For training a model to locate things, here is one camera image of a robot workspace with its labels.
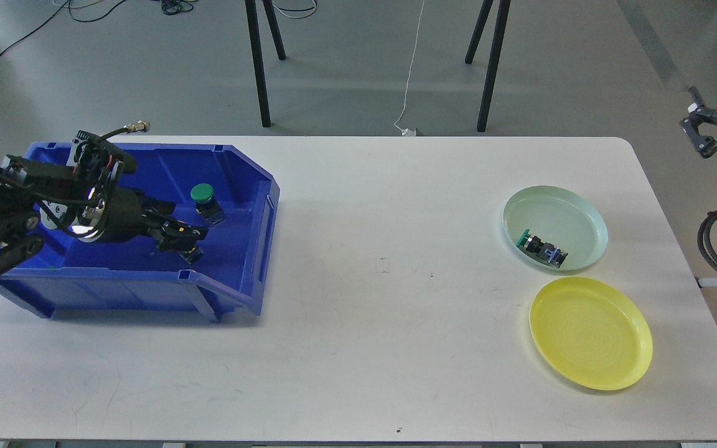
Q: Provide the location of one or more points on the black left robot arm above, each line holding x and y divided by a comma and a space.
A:
84, 201

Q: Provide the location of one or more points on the green push button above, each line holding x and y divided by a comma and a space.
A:
203, 195
541, 251

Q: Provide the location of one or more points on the yellow plate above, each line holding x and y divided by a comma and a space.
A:
591, 333

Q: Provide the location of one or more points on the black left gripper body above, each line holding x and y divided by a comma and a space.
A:
129, 213

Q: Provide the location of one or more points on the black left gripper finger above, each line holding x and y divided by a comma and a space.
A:
174, 243
166, 227

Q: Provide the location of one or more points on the black tripod leg right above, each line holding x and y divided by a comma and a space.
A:
494, 56

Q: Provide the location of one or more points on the light green plate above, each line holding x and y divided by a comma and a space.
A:
558, 216

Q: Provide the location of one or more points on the blue plastic bin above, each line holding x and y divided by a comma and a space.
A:
69, 274

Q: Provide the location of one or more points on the yellow push button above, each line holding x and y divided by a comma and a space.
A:
191, 254

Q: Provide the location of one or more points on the green push button in bin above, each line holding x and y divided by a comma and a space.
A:
203, 195

